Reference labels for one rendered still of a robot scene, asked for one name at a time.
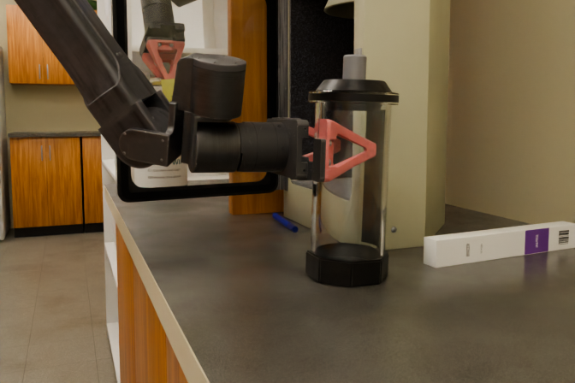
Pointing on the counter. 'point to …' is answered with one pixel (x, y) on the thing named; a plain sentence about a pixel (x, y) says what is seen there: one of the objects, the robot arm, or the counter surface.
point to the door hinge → (283, 63)
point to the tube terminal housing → (395, 73)
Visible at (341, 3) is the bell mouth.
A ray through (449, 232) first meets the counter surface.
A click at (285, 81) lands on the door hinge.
